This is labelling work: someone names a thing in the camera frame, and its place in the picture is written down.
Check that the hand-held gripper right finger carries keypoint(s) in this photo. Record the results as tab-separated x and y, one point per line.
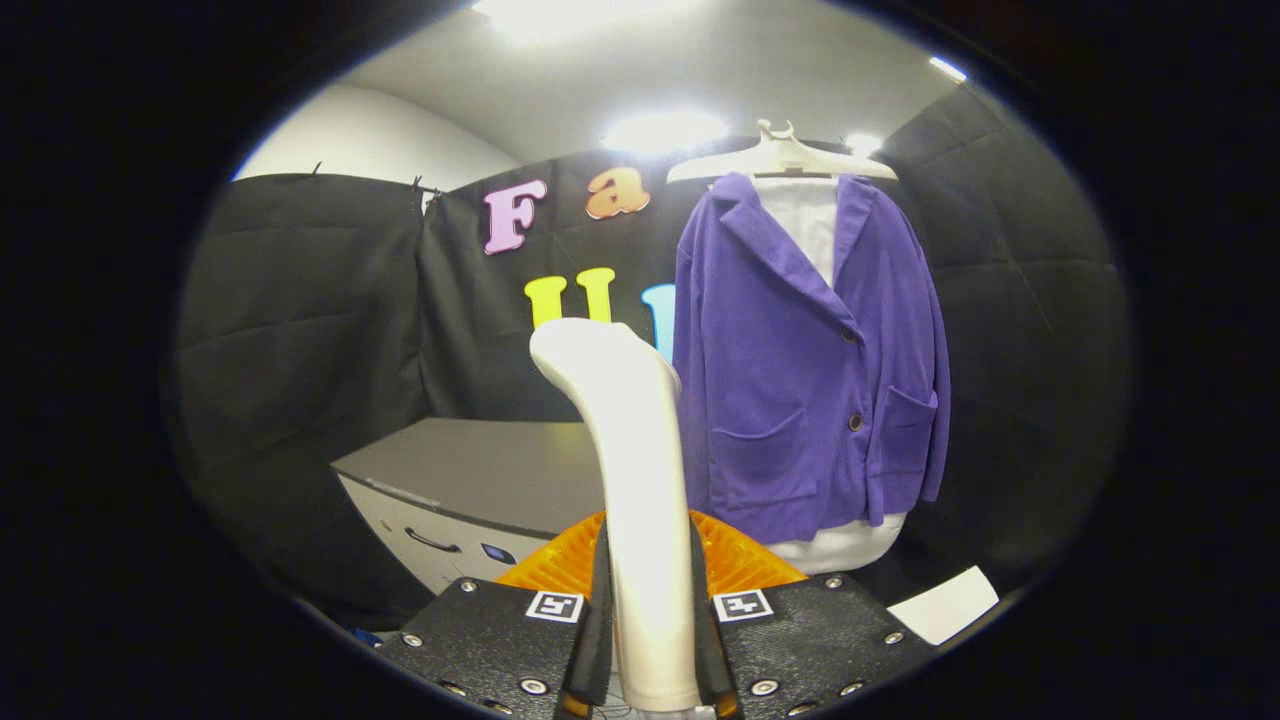
810	640

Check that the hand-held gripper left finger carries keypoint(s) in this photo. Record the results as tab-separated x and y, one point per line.
490	640

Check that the white garment steamer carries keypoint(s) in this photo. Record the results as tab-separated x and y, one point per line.
640	480

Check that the purple jacket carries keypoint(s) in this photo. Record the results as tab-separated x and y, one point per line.
780	400

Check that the white clothes hanger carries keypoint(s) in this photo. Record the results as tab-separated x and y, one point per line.
785	155

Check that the small blue object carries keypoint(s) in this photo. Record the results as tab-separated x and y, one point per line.
365	636

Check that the white floor sheet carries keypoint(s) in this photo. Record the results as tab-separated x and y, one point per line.
945	605

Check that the grey cabinet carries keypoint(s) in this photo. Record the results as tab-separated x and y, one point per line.
480	470

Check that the black backdrop cloth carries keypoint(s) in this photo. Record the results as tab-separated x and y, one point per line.
480	340

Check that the plain black curtain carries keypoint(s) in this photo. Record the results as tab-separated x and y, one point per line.
1030	330
300	340

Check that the ceiling light panel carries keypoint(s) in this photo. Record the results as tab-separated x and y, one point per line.
662	130
948	69
862	143

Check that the large ceiling light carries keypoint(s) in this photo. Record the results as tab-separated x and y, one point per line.
560	10

